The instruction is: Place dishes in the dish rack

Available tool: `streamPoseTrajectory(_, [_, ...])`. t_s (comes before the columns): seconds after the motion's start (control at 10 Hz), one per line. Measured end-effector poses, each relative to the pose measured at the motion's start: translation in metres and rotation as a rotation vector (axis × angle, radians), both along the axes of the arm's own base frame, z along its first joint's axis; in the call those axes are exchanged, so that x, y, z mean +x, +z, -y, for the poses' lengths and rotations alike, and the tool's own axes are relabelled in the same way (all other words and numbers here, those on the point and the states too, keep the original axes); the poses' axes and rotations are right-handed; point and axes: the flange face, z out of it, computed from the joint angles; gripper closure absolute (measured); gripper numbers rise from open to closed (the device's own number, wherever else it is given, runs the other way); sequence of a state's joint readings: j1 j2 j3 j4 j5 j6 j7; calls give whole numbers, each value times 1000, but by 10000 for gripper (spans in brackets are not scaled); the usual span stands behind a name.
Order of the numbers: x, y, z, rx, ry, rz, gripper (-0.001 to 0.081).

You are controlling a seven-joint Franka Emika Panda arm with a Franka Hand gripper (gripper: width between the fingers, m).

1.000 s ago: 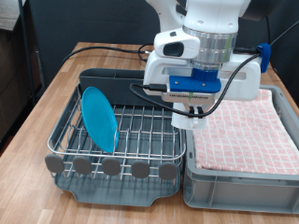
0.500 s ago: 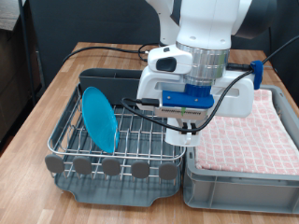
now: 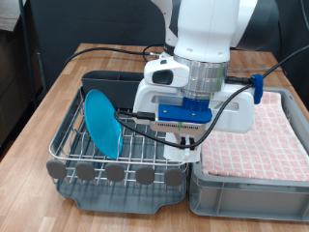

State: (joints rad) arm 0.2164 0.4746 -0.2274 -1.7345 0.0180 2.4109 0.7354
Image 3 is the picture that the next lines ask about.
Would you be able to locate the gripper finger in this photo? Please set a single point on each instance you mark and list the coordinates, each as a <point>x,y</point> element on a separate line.
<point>191,140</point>
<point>183,140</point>

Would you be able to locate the blue plate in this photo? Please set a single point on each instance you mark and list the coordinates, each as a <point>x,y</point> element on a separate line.
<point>103,124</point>

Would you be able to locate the grey dish drying rack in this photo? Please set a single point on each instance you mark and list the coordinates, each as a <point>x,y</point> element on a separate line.
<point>122,199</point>

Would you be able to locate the pink checked cloth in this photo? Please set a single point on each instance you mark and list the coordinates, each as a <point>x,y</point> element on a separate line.
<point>264,148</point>

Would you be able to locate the grey plastic crate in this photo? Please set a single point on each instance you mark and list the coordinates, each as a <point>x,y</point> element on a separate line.
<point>244,199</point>

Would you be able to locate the dark grey cutlery holder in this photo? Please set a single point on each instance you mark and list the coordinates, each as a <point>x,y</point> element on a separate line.
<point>109,88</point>

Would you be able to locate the black backdrop curtain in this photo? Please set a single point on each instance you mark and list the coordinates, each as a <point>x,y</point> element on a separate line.
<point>96,22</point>

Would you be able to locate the black metal pole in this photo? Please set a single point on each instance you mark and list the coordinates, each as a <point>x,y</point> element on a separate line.
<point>27,48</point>

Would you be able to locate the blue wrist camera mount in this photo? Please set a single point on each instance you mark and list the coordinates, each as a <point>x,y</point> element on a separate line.
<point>183,114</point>

